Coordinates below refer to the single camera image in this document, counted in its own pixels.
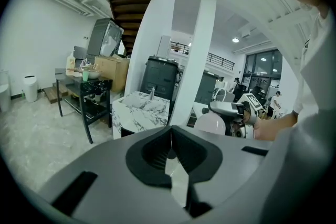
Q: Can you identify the black table with marble top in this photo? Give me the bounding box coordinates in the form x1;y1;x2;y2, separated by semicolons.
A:
54;67;114;145

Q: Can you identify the dark framed glass door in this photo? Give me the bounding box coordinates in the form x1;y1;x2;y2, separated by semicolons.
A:
245;49;284;85

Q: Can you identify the black metal railing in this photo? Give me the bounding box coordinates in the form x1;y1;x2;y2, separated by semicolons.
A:
170;41;235;71

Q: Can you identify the white bowl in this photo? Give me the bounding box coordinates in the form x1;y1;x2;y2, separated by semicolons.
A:
82;69;102;80

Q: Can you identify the wooden step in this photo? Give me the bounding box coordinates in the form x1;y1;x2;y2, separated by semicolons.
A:
43;84;69;104

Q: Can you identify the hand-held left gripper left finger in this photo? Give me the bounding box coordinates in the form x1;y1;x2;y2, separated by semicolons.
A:
34;125;192;224

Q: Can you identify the marble sink counter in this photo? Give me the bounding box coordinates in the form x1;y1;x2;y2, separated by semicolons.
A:
112;90;171;140

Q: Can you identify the white chair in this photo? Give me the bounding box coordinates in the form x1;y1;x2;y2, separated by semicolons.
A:
214;87;227;102

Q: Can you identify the person's white shirt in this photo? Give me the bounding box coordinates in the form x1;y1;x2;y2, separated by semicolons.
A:
209;6;336;224

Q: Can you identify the cardboard box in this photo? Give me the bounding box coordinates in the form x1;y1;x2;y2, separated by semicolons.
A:
93;56;131;93

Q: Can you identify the orange jug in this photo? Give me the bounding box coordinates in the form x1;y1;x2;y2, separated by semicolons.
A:
66;51;77;70

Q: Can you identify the person's right forearm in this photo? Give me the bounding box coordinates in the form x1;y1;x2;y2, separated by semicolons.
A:
253;110;300;142

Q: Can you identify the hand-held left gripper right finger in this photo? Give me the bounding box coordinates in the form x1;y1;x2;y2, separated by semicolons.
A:
171;125;274;220

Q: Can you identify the wooden staircase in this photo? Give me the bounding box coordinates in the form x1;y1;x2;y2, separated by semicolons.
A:
107;0;156;58

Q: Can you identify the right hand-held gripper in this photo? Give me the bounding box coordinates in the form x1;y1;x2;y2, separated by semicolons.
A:
209;93;266;140

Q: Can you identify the white trash bin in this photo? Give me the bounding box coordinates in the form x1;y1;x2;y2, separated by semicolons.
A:
22;74;40;103

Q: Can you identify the grey glass-door cabinet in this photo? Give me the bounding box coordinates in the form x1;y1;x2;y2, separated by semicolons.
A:
86;17;124;58

